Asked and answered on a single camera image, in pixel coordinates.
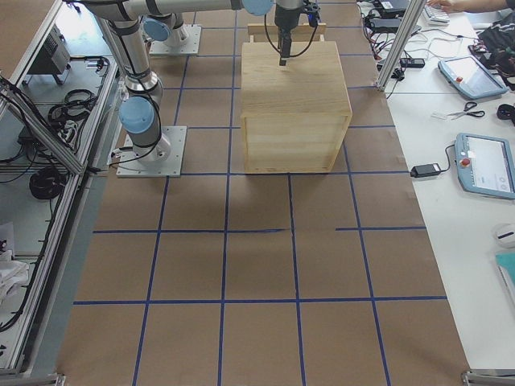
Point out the teal notebook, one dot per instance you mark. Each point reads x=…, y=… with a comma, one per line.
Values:
x=505, y=262

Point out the blue teach pendant far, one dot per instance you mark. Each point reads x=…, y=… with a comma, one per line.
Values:
x=471, y=78

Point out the person hand at keyboard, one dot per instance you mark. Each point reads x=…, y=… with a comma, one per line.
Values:
x=447, y=6

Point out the crumpled white cloth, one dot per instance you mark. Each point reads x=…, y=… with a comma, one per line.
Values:
x=14, y=274

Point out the blue teach pendant near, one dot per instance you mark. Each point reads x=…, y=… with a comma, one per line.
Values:
x=485, y=165

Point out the black handled scissors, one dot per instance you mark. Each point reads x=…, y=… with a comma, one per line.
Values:
x=468, y=110

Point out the wooden drawer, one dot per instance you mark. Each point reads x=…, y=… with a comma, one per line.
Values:
x=302, y=33

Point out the wooden drawer cabinet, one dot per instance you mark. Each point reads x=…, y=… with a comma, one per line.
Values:
x=293, y=117

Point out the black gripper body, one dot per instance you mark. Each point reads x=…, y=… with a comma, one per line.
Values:
x=285, y=18

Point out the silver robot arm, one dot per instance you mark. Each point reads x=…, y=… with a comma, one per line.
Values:
x=139, y=115
x=153, y=24

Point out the white computer mouse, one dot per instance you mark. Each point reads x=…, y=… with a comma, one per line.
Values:
x=504, y=235

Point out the blue teach pendant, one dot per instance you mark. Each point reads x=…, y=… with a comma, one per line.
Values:
x=485, y=165
x=471, y=78

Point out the black phone device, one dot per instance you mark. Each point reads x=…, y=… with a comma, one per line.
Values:
x=412, y=62

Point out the brown paper table mat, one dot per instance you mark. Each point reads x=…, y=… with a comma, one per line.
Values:
x=222, y=278

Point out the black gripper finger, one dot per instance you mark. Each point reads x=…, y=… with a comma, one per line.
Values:
x=284, y=46

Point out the black power adapter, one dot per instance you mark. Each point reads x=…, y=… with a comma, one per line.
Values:
x=425, y=170

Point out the aluminium frame post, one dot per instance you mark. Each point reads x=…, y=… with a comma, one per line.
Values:
x=405, y=30

